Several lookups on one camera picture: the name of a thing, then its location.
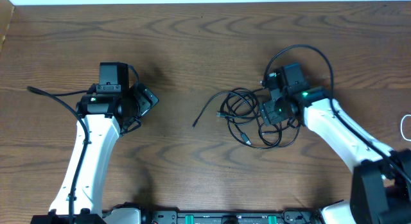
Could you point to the wooden board at left edge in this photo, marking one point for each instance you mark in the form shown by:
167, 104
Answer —
6, 13

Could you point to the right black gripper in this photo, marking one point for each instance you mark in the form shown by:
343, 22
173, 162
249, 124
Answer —
269, 115

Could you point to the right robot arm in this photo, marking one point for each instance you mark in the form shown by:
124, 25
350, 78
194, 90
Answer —
380, 191

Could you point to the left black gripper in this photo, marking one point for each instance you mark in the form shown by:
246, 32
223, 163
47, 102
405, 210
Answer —
146, 103

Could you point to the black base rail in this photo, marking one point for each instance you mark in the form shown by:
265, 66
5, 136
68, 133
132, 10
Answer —
173, 215

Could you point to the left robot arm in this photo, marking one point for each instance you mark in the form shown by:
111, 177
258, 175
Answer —
107, 111

